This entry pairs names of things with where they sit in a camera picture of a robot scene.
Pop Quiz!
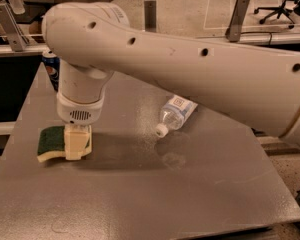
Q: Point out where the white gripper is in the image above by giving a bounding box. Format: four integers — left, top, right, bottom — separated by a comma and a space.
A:
56, 92, 104, 160

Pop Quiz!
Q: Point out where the green and yellow sponge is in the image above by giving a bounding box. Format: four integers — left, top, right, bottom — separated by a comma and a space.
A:
36, 125, 93, 164

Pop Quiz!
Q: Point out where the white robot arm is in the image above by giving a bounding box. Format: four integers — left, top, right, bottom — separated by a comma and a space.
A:
42, 2, 300, 149

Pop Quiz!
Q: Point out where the blue Pepsi can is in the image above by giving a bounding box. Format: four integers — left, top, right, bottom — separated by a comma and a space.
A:
42, 51, 60, 91

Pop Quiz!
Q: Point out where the clear plastic water bottle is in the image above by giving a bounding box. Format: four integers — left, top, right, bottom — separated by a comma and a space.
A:
155, 95, 198, 138

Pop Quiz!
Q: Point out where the left metal barrier bracket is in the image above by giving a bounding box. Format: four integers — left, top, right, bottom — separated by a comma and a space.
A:
0, 2, 28, 52

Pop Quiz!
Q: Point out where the metal barrier bracket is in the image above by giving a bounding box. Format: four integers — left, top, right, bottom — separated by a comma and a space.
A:
144, 0, 157, 32
225, 0, 250, 42
0, 2, 28, 52

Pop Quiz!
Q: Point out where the middle metal barrier bracket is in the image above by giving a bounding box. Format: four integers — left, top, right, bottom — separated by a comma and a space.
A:
144, 0, 157, 32

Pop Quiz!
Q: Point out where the right metal barrier bracket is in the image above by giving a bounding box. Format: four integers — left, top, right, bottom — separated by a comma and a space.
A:
225, 0, 250, 42

